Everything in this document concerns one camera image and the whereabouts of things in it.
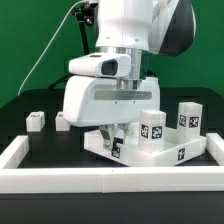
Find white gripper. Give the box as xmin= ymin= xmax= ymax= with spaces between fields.
xmin=63 ymin=53 xmax=160 ymax=150

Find white square table top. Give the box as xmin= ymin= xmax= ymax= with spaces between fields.
xmin=84 ymin=127 xmax=206 ymax=167

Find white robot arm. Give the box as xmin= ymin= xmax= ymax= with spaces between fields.
xmin=63 ymin=0 xmax=196 ymax=150

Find white U-shaped fence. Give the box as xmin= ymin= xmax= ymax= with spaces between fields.
xmin=0 ymin=135 xmax=224 ymax=194

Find black cable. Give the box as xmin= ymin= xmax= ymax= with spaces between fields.
xmin=48 ymin=74 xmax=72 ymax=90

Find white cable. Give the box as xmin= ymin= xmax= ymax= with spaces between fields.
xmin=17 ymin=0 xmax=88 ymax=97

